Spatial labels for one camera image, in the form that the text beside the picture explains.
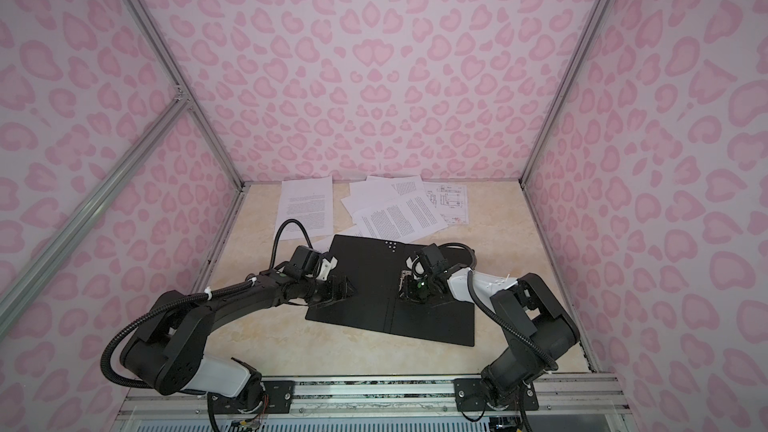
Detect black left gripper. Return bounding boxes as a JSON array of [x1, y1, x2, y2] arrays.
[[302, 277, 359, 311]]

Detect orange and black folder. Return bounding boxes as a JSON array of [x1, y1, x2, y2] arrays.
[[305, 235, 475, 347]]

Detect large text paper sheet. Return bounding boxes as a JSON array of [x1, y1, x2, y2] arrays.
[[352, 190, 448, 243]]

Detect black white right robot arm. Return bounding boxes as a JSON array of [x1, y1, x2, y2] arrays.
[[400, 259, 580, 408]]

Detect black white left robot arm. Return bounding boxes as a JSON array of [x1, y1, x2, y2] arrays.
[[101, 271, 355, 401]]

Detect technical drawing paper sheet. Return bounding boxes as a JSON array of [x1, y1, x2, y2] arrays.
[[424, 182, 469, 225]]

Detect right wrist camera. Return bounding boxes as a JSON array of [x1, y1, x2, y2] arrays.
[[406, 244, 450, 280]]

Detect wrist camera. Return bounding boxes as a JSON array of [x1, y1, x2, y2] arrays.
[[284, 246, 338, 281], [406, 244, 450, 280]]

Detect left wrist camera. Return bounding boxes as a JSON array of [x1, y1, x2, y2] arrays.
[[284, 246, 338, 281]]

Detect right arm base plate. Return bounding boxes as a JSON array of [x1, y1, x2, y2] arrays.
[[452, 378, 540, 413]]

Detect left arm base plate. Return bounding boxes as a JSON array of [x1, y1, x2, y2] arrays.
[[208, 380, 296, 415]]

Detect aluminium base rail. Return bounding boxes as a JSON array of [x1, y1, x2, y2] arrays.
[[111, 373, 638, 431]]

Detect diagonal aluminium frame bar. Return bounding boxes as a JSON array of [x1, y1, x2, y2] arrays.
[[1, 93, 189, 337]]

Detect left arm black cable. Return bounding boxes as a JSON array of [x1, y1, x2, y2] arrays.
[[99, 218, 314, 390]]

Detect aluminium corner frame post left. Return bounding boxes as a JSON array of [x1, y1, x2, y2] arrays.
[[95, 0, 247, 190]]

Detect aluminium corner frame post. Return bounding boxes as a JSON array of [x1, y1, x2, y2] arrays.
[[519, 0, 615, 191], [95, 0, 247, 190]]

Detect aluminium corner frame post right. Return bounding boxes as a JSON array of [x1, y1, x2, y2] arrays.
[[519, 0, 615, 191]]

